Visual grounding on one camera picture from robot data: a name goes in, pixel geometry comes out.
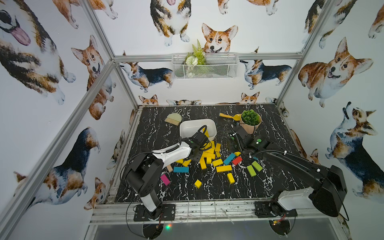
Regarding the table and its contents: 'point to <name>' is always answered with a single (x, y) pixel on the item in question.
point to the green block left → (251, 171)
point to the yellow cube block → (198, 183)
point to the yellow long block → (224, 168)
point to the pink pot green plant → (250, 120)
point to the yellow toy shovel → (237, 117)
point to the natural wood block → (170, 168)
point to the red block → (237, 160)
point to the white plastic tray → (188, 127)
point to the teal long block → (181, 169)
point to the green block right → (257, 166)
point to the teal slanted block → (229, 158)
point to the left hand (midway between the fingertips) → (196, 152)
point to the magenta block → (165, 179)
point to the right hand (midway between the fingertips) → (230, 141)
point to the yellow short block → (231, 178)
